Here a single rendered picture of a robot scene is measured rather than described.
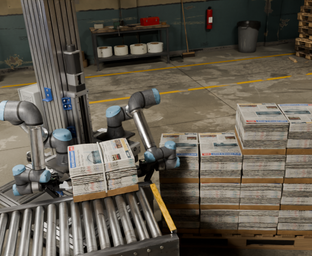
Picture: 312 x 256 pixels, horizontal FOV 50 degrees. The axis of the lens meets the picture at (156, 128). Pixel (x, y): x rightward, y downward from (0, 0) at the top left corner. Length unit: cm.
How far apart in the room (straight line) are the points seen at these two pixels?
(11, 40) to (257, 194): 721
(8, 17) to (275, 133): 723
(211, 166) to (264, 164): 37
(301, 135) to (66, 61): 164
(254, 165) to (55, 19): 165
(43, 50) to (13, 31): 626
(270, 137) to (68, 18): 156
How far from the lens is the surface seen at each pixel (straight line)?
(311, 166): 254
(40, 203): 211
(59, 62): 242
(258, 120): 233
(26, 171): 215
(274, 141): 237
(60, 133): 233
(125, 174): 197
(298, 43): 898
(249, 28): 918
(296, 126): 235
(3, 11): 867
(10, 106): 204
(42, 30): 241
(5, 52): 879
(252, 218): 269
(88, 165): 191
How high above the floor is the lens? 197
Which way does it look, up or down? 24 degrees down
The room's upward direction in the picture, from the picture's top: 3 degrees counter-clockwise
